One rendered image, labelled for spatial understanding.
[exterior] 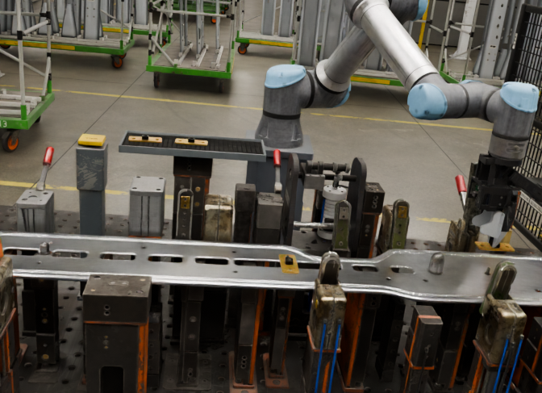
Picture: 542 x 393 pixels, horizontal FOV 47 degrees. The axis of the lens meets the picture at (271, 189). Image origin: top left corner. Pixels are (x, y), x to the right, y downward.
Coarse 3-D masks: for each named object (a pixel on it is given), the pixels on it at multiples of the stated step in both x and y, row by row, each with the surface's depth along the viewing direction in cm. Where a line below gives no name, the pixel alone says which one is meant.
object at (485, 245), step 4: (492, 240) 143; (476, 244) 142; (480, 244) 142; (484, 244) 143; (488, 244) 143; (500, 244) 144; (504, 244) 144; (508, 244) 144; (480, 248) 140; (484, 248) 141; (488, 248) 141; (492, 248) 141; (496, 248) 141; (500, 248) 142; (504, 248) 142; (508, 248) 142; (512, 248) 142
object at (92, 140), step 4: (84, 136) 160; (88, 136) 160; (92, 136) 161; (96, 136) 161; (100, 136) 161; (104, 136) 162; (80, 140) 157; (84, 140) 157; (88, 140) 157; (92, 140) 158; (96, 140) 158; (100, 140) 158; (104, 140) 161; (84, 144) 157; (88, 144) 158; (92, 144) 158; (96, 144) 158; (100, 144) 158
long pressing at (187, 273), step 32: (32, 256) 132; (96, 256) 135; (160, 256) 138; (192, 256) 139; (224, 256) 140; (256, 256) 142; (384, 256) 148; (416, 256) 150; (448, 256) 152; (480, 256) 153; (512, 256) 154; (256, 288) 131; (288, 288) 131; (352, 288) 133; (384, 288) 134; (416, 288) 135; (448, 288) 136; (480, 288) 138; (512, 288) 139
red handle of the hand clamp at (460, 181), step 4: (460, 176) 163; (456, 180) 163; (460, 180) 162; (464, 180) 163; (460, 184) 162; (464, 184) 162; (460, 188) 161; (464, 188) 161; (460, 192) 161; (464, 192) 161; (460, 196) 161; (464, 196) 160; (464, 200) 159; (464, 204) 158; (472, 216) 156; (468, 224) 155; (472, 224) 155
